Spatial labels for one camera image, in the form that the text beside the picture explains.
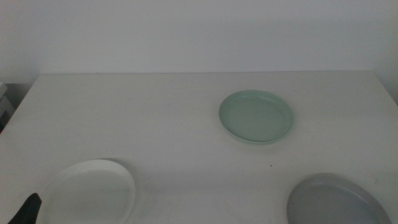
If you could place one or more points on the white shallow bowl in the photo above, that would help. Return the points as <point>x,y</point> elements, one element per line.
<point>90,193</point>

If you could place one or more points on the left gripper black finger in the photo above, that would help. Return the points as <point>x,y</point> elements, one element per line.
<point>28,210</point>

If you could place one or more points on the pale green shallow bowl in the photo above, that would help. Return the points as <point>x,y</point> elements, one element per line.
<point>255,117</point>

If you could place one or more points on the grey shallow bowl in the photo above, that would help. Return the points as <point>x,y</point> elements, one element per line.
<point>332,205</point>

